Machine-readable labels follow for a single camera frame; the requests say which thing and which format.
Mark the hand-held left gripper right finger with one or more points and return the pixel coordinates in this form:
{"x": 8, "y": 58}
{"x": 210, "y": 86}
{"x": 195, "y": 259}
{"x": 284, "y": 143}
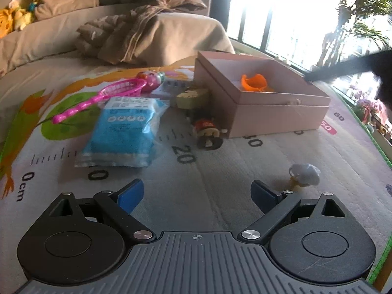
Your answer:
{"x": 261, "y": 193}

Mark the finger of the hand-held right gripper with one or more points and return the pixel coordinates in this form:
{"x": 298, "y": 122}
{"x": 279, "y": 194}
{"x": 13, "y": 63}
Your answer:
{"x": 343, "y": 69}

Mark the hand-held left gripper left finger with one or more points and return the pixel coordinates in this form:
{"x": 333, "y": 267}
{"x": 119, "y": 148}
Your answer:
{"x": 132, "y": 193}

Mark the blue wet wipes pack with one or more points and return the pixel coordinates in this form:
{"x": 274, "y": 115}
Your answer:
{"x": 122, "y": 131}

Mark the pink cardboard box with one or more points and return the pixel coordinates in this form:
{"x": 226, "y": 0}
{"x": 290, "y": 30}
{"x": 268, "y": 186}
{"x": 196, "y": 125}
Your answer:
{"x": 260, "y": 119}

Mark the red wooden toy figure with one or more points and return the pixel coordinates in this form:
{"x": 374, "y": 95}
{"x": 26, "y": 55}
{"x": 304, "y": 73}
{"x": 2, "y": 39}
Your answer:
{"x": 205, "y": 126}

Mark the pink plastic toy net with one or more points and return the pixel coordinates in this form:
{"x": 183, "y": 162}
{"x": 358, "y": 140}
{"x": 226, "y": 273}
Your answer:
{"x": 80, "y": 110}

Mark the green yellow wooden toy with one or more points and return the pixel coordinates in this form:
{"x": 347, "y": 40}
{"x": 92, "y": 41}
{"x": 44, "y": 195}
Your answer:
{"x": 191, "y": 98}

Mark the pink round toy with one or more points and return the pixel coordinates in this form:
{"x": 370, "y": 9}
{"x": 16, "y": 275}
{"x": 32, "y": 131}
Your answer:
{"x": 147, "y": 78}

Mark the pink flowers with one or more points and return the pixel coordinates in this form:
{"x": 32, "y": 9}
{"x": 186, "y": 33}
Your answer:
{"x": 369, "y": 107}

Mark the printed play mat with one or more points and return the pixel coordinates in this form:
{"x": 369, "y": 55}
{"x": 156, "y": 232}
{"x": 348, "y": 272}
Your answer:
{"x": 214, "y": 171}

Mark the green potted plant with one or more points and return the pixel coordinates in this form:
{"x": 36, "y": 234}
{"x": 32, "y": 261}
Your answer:
{"x": 364, "y": 0}

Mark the orange plastic toy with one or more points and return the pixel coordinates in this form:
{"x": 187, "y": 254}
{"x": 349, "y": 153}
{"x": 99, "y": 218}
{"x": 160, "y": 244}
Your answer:
{"x": 255, "y": 83}

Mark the brown quilt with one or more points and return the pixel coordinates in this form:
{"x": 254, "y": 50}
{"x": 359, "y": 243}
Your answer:
{"x": 122, "y": 36}

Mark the beige bed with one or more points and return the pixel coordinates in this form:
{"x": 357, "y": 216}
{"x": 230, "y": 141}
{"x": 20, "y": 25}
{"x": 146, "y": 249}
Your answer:
{"x": 46, "y": 36}

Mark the beige pillow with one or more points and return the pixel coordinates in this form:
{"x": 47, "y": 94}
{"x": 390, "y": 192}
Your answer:
{"x": 67, "y": 4}

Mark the yellow plush toy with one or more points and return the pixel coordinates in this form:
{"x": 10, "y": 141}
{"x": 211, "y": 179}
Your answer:
{"x": 7, "y": 21}

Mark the black window frame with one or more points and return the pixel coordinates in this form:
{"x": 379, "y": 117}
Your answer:
{"x": 219, "y": 3}

